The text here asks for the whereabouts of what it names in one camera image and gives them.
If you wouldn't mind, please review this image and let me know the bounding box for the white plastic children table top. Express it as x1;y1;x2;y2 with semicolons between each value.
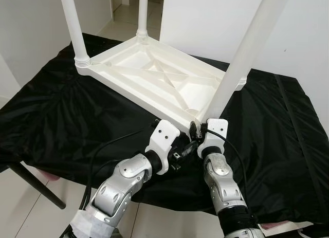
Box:
75;33;248;131

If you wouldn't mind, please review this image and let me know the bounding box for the white plastic table leg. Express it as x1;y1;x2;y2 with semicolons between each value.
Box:
235;76;248;90
205;0;295;123
136;0;151;41
58;0;92;69

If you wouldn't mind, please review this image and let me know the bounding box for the black table cloth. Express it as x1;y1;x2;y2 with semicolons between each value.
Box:
0;32;329;223

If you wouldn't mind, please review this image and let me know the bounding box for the pink table with black legs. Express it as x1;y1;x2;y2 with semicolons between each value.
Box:
9;161;309;236

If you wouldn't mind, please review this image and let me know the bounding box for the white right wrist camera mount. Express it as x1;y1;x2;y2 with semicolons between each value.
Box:
198;119;228;157

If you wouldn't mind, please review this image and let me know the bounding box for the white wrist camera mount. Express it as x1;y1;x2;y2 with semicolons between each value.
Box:
145;120;180;174
198;119;228;157

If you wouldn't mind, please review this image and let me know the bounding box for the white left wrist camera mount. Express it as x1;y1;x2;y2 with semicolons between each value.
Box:
145;120;180;174

